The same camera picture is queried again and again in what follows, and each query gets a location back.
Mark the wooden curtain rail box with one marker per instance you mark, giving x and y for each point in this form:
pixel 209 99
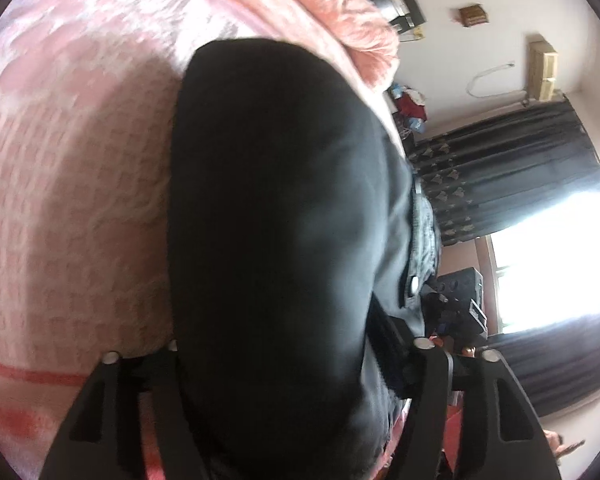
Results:
pixel 542 70

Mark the pink floral bedspread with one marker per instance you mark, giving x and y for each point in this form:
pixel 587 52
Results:
pixel 80 185

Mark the pink plush blanket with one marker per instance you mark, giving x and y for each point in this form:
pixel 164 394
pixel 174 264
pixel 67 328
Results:
pixel 290 15

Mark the dark patterned curtain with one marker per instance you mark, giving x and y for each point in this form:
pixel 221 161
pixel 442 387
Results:
pixel 505 170

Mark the pile of clothes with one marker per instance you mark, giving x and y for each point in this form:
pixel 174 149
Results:
pixel 409 107

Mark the black pants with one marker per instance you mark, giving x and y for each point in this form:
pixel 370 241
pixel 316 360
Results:
pixel 280 235

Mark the pink folded quilt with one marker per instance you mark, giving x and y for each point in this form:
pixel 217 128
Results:
pixel 355 15

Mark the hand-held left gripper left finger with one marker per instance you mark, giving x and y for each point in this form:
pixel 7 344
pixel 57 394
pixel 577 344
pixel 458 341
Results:
pixel 160 400

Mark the bright window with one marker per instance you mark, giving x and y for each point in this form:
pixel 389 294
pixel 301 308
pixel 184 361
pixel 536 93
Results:
pixel 545 265

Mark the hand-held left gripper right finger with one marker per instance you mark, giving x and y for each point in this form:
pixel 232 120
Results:
pixel 430 385

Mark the small wooden wall box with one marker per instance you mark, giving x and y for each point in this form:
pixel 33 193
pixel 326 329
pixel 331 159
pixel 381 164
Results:
pixel 472 14

